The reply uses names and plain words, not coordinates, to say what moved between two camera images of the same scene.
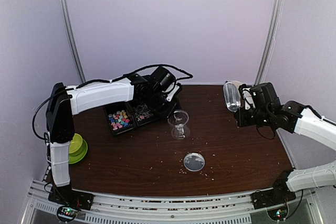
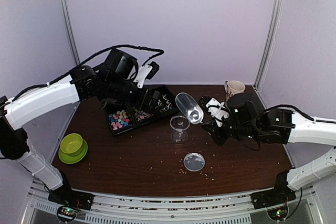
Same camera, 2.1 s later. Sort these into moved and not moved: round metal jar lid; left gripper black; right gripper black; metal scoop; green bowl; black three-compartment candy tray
Moved: left gripper black; metal scoop; right gripper black
Not moved: green bowl; round metal jar lid; black three-compartment candy tray
